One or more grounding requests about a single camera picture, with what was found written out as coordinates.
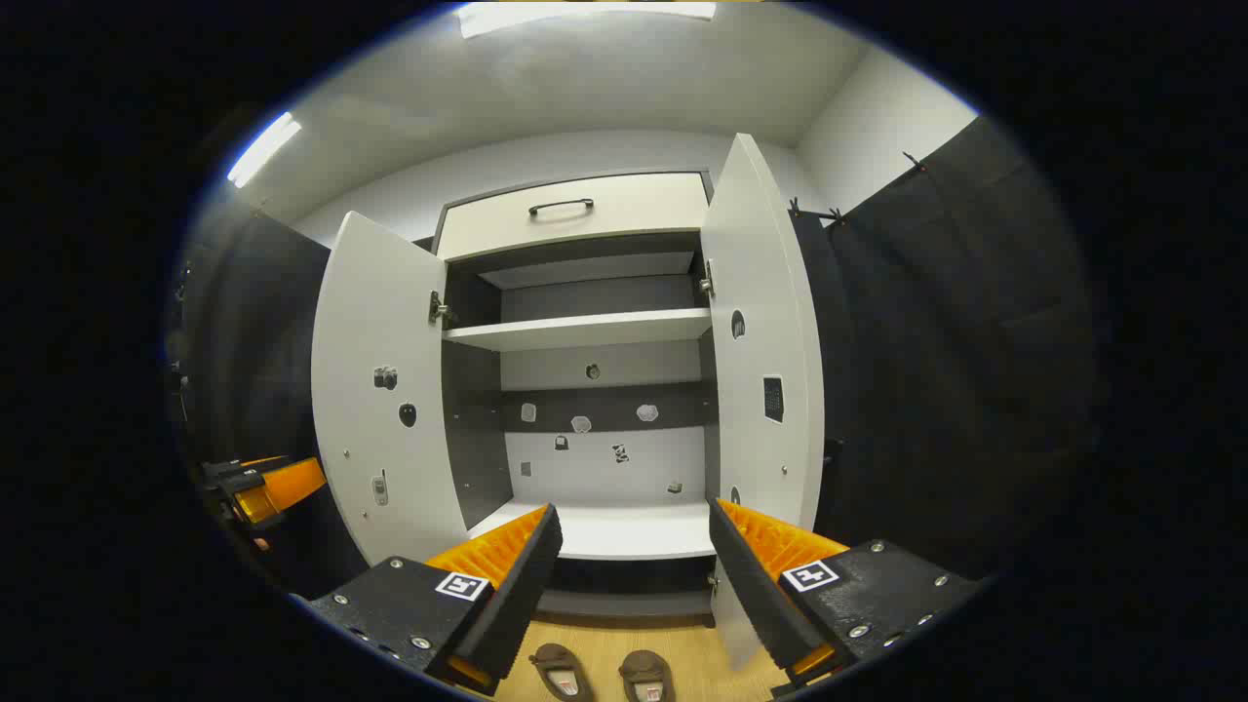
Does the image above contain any white shoe cabinet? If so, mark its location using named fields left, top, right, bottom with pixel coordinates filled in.
left=312, top=133, right=825, bottom=674

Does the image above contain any white cabinet door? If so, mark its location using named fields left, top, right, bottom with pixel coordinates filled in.
left=700, top=133, right=825, bottom=674
left=312, top=211, right=471, bottom=566

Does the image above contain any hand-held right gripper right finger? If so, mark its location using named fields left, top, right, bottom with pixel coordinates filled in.
left=708, top=498, right=982, bottom=699

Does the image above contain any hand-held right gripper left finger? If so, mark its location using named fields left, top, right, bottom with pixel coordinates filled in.
left=307, top=503, right=565, bottom=697

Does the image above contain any white cabinet shelf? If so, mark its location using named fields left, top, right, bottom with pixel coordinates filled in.
left=442, top=308, right=713, bottom=353

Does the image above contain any black backdrop cloth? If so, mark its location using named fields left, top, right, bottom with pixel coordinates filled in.
left=790, top=115, right=1103, bottom=586
left=166, top=210, right=371, bottom=601

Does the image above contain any ceiling light panel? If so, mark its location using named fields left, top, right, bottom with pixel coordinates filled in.
left=456, top=2, right=718, bottom=40
left=226, top=112, right=303, bottom=188

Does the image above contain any brown fuzzy shoe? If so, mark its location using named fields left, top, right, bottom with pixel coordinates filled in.
left=529, top=643, right=594, bottom=702
left=619, top=650, right=676, bottom=702

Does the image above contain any white cabinet drawer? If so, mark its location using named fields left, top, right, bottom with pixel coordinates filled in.
left=436, top=174, right=710, bottom=262

